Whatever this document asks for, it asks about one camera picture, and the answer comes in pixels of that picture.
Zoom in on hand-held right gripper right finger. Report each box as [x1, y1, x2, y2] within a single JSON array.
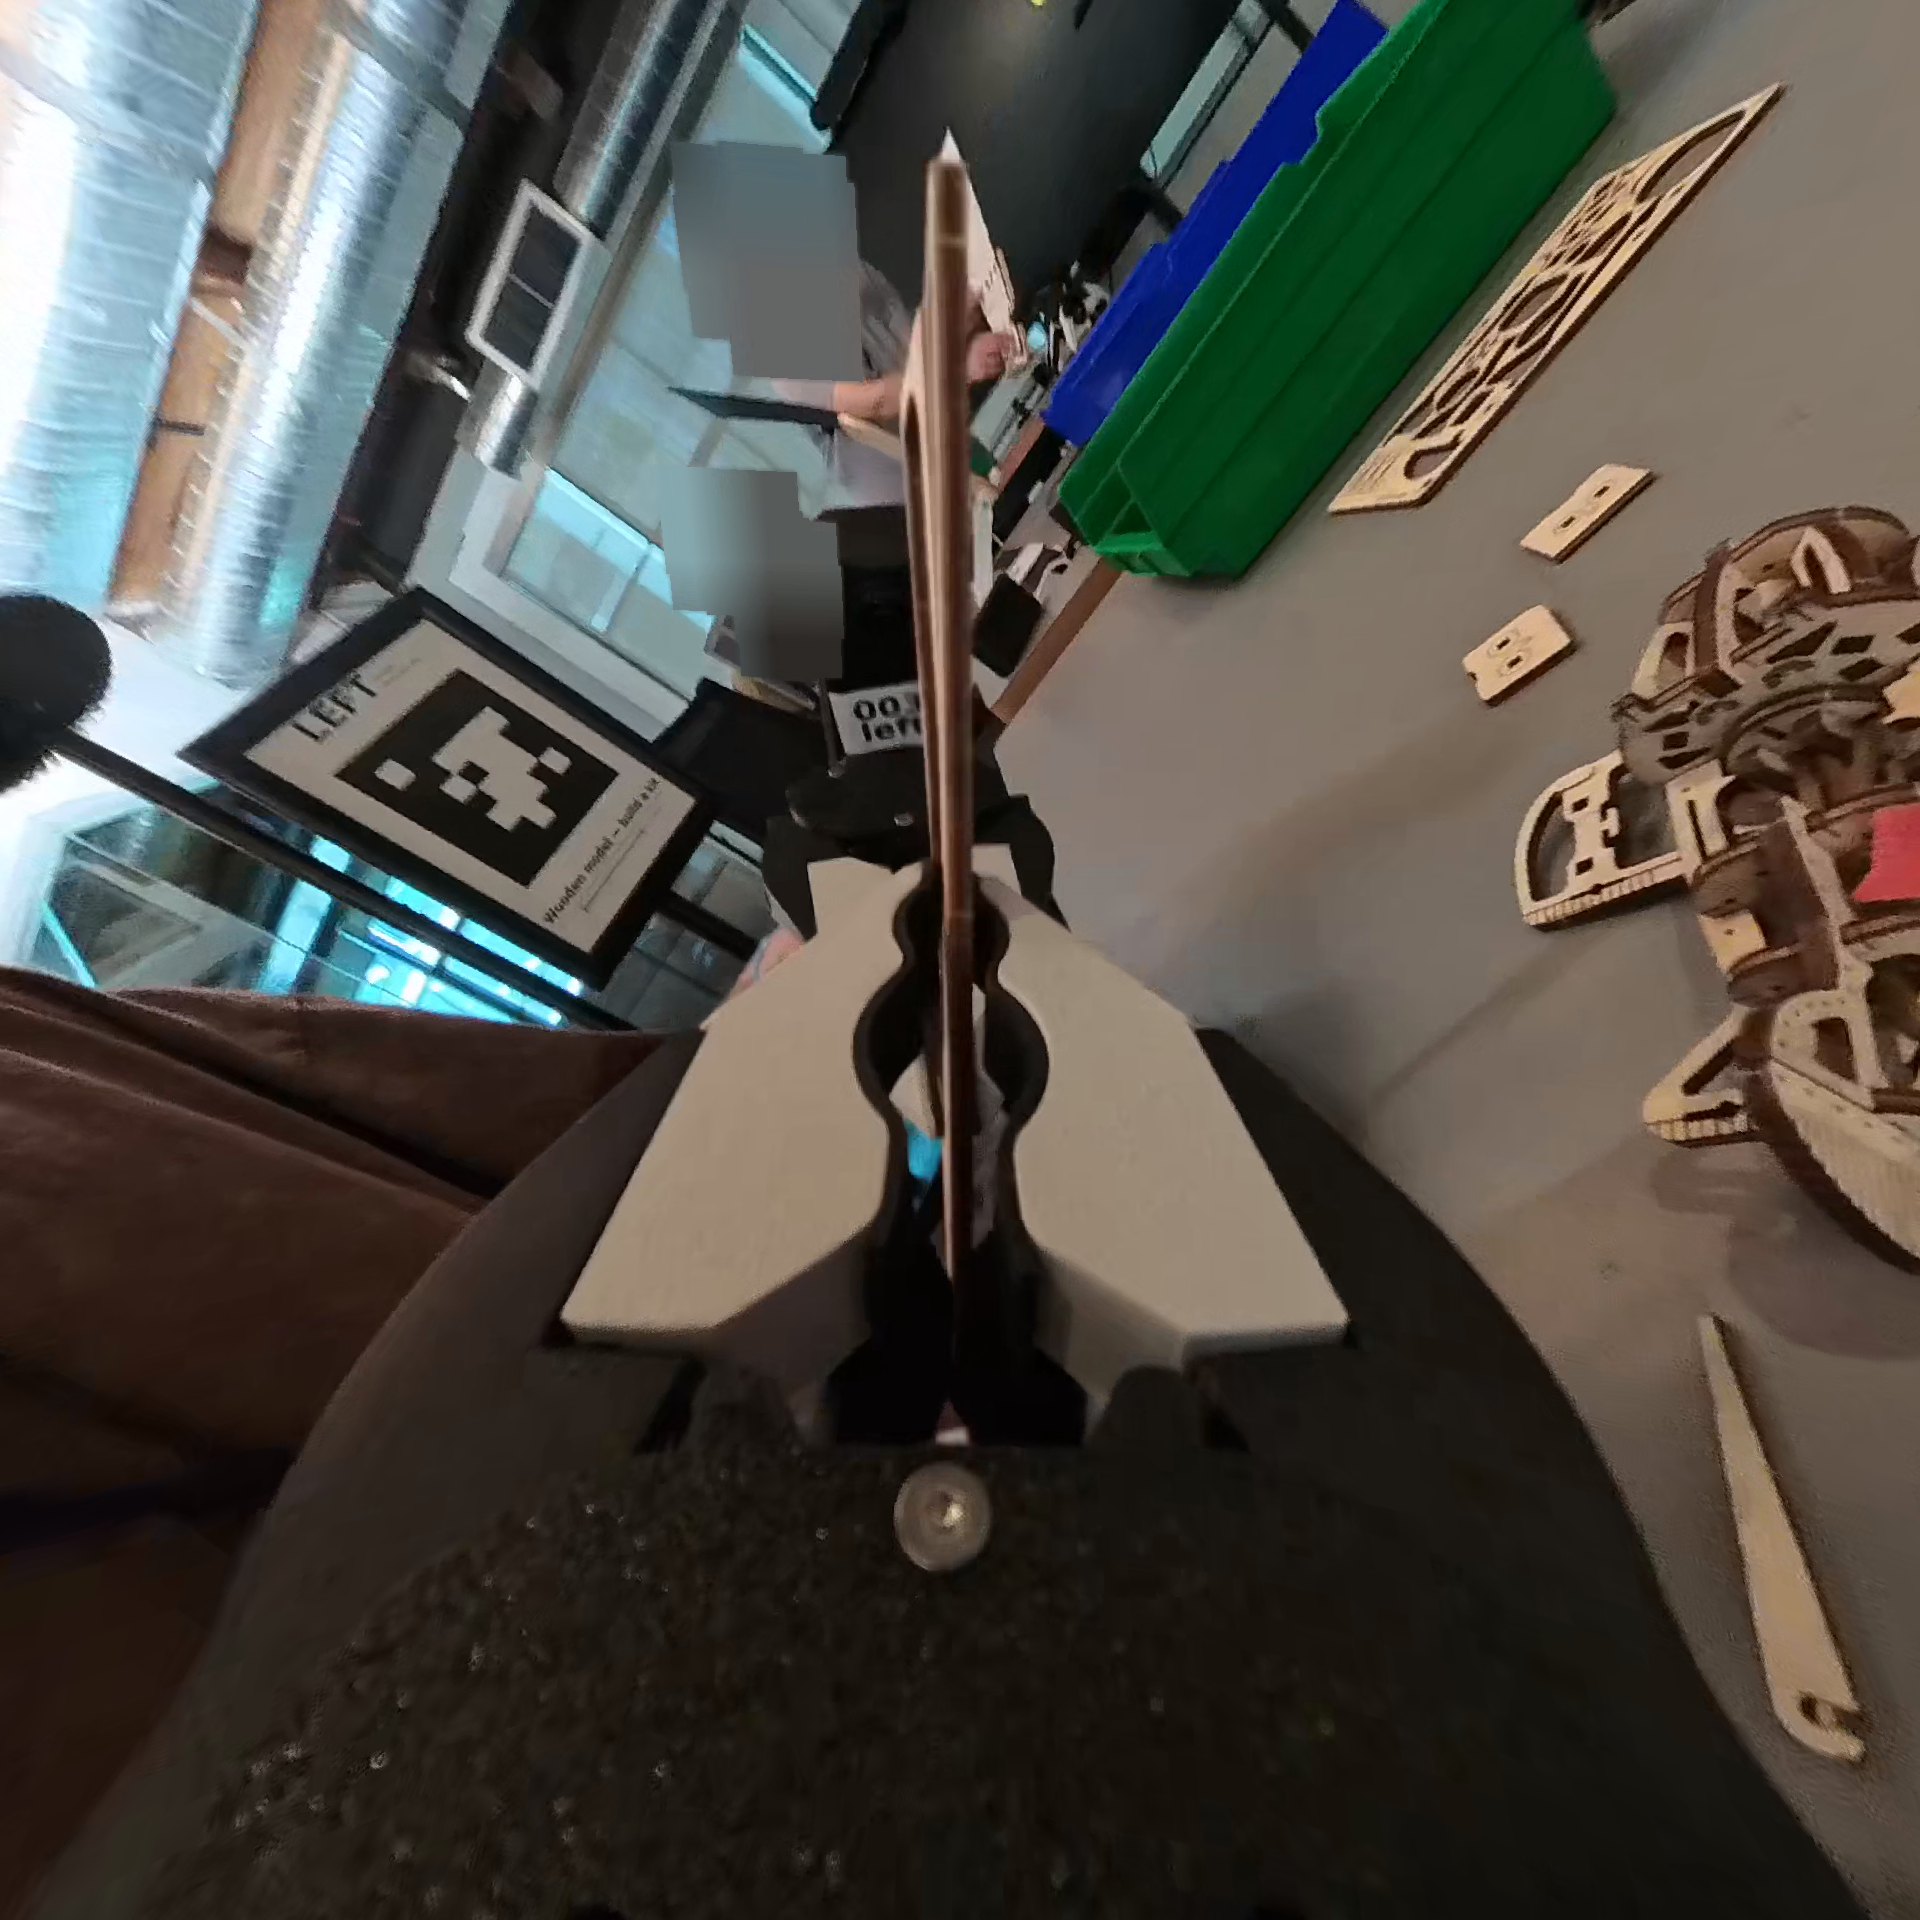
[[960, 882, 1353, 1421]]

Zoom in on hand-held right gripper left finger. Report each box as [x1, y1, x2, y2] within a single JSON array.
[[561, 861, 950, 1446]]

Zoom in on long forked wooden piece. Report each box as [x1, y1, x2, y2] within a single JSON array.
[[897, 134, 977, 1446]]

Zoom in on pointed hooked wooden piece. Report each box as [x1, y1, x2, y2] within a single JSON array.
[[1697, 1313, 1873, 1767]]

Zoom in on grey desk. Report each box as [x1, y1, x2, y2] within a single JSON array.
[[984, 0, 1920, 1920]]

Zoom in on framed marker sign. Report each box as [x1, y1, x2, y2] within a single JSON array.
[[176, 585, 718, 992]]

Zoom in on person's brown garment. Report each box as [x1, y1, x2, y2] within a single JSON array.
[[0, 966, 670, 1920]]

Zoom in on white ceiling air vent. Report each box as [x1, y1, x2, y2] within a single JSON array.
[[462, 182, 610, 373]]

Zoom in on blue plastic bin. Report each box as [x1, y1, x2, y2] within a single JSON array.
[[1040, 0, 1393, 449]]

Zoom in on small rectangular wooden piece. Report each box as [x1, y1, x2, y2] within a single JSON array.
[[1518, 464, 1657, 567], [1461, 605, 1578, 709]]

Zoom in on wooden mechanical model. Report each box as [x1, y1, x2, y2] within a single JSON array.
[[1510, 507, 1920, 1265]]

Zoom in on green plastic bin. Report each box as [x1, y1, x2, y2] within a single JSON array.
[[1056, 0, 1622, 584]]

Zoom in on black fuzzy microphone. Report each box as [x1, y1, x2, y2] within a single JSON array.
[[0, 592, 116, 793]]

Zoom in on laser-cut plywood sheet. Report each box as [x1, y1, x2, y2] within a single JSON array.
[[1326, 82, 1787, 521]]

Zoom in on silver ventilation duct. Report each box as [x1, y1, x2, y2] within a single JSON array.
[[0, 0, 242, 602], [195, 0, 472, 683]]

